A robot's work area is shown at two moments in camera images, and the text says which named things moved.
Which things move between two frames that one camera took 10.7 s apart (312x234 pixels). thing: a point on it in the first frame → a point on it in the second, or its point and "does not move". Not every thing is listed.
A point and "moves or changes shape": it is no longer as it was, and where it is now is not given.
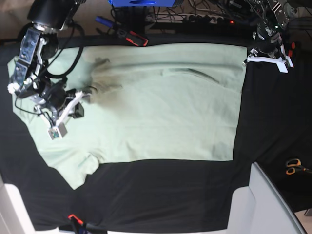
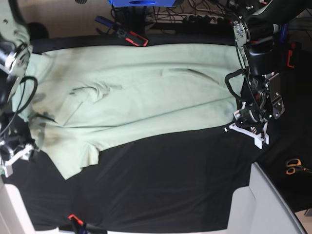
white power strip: (185, 18) does not move
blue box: (142, 3) does not move
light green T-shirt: (157, 102) moves or changes shape
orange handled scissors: (293, 165) does not move
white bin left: (14, 218) does not move
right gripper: (266, 48) → (250, 117)
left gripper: (53, 96) → (11, 143)
